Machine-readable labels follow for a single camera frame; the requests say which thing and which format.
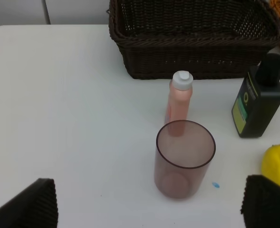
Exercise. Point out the pink bottle white cap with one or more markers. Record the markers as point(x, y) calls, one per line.
point(180, 92)

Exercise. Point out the dark brown wicker basket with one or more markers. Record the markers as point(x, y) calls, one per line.
point(211, 39)

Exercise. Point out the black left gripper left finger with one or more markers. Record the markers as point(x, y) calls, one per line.
point(34, 207)

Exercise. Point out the translucent pink plastic cup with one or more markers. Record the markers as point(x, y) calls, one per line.
point(184, 150)

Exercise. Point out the yellow lemon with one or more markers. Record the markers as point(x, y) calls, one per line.
point(270, 165)

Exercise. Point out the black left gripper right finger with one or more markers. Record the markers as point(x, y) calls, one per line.
point(261, 203)

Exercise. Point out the black bottle green label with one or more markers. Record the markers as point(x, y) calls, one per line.
point(258, 98)

